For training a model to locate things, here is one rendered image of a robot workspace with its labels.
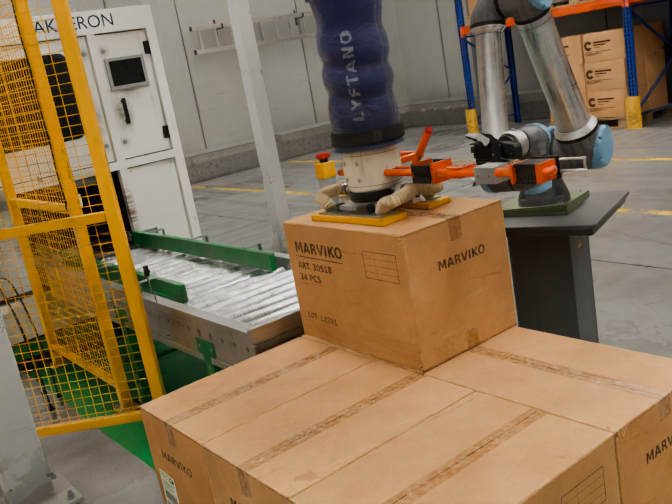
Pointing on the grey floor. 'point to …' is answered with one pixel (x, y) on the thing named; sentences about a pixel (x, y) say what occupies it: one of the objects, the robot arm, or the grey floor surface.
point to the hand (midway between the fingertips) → (470, 161)
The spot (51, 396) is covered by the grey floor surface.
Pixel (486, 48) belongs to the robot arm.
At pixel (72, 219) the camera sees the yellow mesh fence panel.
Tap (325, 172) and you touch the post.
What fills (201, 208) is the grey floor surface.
